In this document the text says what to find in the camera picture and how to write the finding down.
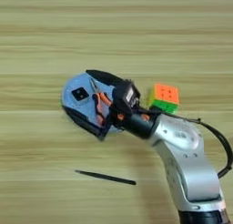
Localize orange black needle-nose pliers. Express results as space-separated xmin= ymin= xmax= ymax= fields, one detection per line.
xmin=88 ymin=77 xmax=114 ymax=127

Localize stickerless colourful puzzle cube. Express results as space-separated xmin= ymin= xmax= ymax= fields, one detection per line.
xmin=147 ymin=82 xmax=181 ymax=115

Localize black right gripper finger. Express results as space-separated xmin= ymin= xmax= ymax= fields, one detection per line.
xmin=85 ymin=69 xmax=126 ymax=88
xmin=61 ymin=104 xmax=107 ymax=140

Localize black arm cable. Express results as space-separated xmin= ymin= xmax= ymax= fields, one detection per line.
xmin=138 ymin=107 xmax=233 ymax=179

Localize blue round plate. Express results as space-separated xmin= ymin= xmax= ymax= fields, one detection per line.
xmin=60 ymin=71 xmax=126 ymax=138

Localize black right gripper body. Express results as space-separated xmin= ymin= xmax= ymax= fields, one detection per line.
xmin=98 ymin=103 xmax=159 ymax=141

